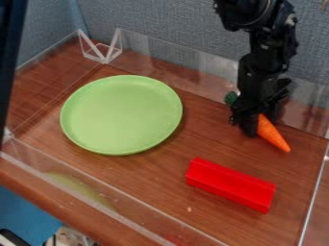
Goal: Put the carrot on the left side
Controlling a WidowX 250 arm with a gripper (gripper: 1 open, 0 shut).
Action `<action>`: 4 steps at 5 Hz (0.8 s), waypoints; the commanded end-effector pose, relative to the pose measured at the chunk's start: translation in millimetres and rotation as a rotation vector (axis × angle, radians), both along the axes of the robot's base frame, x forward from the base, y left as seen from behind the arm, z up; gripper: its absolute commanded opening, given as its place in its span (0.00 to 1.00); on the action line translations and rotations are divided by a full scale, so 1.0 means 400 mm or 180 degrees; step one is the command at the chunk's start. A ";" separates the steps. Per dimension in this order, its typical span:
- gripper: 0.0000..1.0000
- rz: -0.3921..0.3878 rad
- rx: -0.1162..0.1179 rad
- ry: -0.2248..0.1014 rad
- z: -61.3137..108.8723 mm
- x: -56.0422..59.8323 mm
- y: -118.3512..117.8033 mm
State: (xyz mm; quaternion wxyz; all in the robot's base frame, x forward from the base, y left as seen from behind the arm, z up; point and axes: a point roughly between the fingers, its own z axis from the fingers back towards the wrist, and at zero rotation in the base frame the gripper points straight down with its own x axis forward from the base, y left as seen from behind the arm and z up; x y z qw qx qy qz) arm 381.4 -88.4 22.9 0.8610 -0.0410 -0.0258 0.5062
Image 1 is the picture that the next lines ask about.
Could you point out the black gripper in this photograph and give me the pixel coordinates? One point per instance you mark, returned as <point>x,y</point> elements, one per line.
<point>264,91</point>

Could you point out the orange toy carrot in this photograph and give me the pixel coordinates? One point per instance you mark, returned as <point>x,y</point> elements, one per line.
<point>268,131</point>

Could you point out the red rectangular block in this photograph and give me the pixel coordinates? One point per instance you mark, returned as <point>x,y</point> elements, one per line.
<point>230,184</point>

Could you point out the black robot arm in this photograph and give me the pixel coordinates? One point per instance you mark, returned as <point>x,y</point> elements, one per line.
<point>269,20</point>

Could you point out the green round plate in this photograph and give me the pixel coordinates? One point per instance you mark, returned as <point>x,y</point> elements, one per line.
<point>121,115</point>

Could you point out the clear acrylic enclosure wall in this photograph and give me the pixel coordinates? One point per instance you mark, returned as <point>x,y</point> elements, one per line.
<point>130,200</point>

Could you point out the clear acrylic corner bracket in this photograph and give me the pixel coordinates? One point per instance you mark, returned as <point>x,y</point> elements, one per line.
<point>98,51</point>

